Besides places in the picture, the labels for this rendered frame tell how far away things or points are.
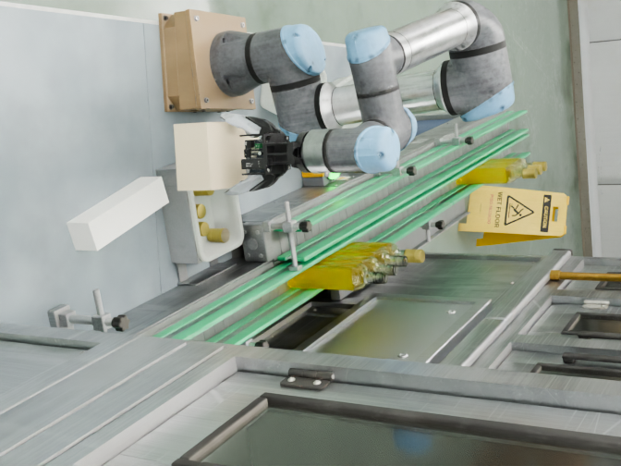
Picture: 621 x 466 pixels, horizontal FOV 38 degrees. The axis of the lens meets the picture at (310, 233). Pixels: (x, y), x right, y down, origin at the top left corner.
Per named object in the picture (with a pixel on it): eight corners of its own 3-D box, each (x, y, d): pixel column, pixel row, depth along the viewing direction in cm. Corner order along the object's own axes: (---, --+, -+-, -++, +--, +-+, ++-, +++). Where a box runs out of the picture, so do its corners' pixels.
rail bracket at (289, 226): (268, 270, 220) (312, 272, 213) (258, 202, 216) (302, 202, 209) (274, 266, 222) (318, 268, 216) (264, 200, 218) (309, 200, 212)
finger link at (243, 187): (209, 194, 165) (242, 165, 160) (229, 191, 170) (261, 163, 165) (217, 208, 164) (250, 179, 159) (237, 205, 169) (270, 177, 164)
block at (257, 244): (243, 263, 223) (266, 263, 219) (237, 225, 221) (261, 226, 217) (251, 258, 226) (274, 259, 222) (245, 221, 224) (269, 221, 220)
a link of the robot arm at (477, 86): (282, 78, 213) (512, 34, 188) (298, 139, 217) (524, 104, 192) (259, 89, 203) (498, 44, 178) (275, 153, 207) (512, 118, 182)
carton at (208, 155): (173, 124, 164) (206, 122, 160) (226, 123, 177) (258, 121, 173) (177, 190, 165) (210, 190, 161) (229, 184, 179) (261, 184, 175)
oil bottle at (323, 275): (287, 288, 228) (363, 291, 217) (285, 266, 227) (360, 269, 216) (299, 281, 233) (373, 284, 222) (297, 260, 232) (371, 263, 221)
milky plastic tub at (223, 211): (173, 263, 210) (202, 264, 205) (155, 168, 204) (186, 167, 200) (217, 242, 224) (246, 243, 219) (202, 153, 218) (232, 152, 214)
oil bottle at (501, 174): (456, 184, 321) (534, 183, 306) (454, 168, 319) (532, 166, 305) (461, 180, 325) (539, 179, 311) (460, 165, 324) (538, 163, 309)
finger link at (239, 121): (212, 102, 162) (248, 128, 159) (231, 102, 167) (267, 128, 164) (204, 116, 163) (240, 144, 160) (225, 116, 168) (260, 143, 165)
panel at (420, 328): (159, 461, 172) (312, 490, 155) (156, 447, 172) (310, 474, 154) (372, 302, 246) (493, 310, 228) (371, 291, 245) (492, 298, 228)
